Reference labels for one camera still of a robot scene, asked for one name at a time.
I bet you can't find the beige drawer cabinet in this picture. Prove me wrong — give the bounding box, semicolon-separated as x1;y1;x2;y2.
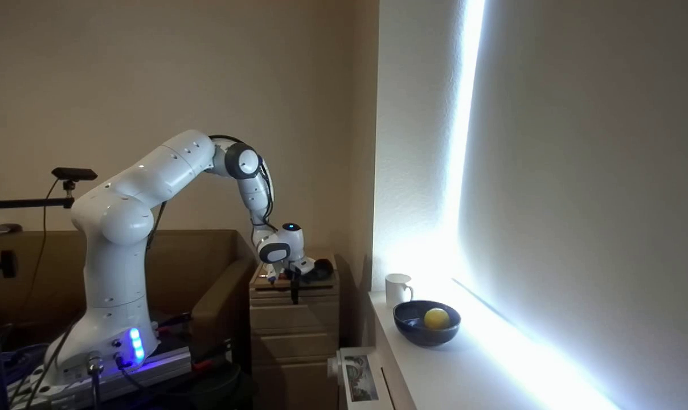
248;270;339;410

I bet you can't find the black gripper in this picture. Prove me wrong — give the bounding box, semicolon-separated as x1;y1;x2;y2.
284;267;301;305

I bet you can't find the robot base with blue lights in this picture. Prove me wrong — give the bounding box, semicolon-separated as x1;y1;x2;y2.
6;329;194;410

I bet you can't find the brown wooden box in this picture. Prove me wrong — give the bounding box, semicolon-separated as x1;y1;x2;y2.
0;230;256;356

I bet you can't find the small black round object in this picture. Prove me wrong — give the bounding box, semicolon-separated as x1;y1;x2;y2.
311;259;335;281

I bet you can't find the white mug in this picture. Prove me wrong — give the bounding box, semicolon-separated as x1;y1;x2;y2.
385;273;415;308

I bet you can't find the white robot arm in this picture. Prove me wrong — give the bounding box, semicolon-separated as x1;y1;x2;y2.
56;131;314;365

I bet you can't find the yellow ball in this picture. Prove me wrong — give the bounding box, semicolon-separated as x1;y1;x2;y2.
424;308;452;331

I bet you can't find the white roller blind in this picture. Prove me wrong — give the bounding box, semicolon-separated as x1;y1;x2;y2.
373;0;688;410

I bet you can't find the dark blue bowl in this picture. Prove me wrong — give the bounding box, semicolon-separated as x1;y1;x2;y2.
393;300;460;349

